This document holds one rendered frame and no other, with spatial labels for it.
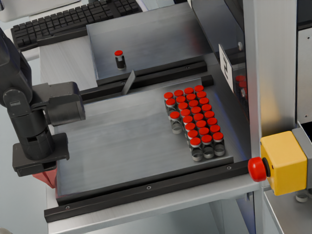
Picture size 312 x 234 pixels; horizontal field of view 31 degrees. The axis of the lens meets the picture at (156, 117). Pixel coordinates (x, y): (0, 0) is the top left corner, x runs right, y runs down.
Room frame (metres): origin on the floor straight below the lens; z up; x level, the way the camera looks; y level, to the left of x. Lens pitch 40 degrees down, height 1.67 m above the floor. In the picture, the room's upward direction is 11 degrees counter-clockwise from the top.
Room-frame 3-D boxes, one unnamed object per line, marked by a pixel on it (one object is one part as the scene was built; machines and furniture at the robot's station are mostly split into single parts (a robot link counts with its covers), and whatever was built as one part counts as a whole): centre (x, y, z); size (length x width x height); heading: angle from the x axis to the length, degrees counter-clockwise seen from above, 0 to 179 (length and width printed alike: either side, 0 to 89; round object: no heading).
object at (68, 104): (0.78, 0.18, 1.11); 0.11 x 0.09 x 0.12; 93
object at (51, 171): (0.77, 0.23, 0.94); 0.07 x 0.07 x 0.09; 3
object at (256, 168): (0.61, -0.15, 0.99); 0.04 x 0.04 x 0.04; 3
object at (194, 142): (0.86, -0.06, 0.90); 0.18 x 0.02 x 0.05; 3
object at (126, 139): (0.85, 0.05, 0.90); 0.34 x 0.26 x 0.04; 93
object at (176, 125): (0.87, -0.04, 0.90); 0.02 x 0.02 x 0.05
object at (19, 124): (0.77, 0.21, 1.07); 0.07 x 0.06 x 0.07; 93
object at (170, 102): (0.91, -0.04, 0.90); 0.02 x 0.02 x 0.05
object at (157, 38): (1.20, -0.04, 0.90); 0.34 x 0.26 x 0.04; 93
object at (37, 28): (1.53, 0.18, 0.82); 0.40 x 0.14 x 0.02; 101
